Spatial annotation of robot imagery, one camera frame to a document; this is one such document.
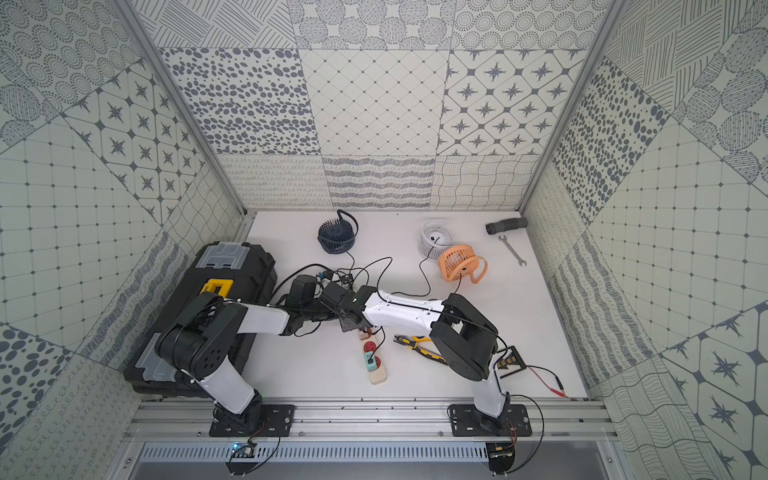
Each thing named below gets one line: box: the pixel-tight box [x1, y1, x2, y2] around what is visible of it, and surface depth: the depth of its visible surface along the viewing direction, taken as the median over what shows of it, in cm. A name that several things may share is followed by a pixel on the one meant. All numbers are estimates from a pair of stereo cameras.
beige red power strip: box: [358, 327, 387, 385], surface depth 82 cm
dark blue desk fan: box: [317, 218, 355, 255], surface depth 109 cm
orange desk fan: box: [438, 244, 489, 284], surface depth 95 cm
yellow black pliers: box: [393, 335, 447, 364], surface depth 87 cm
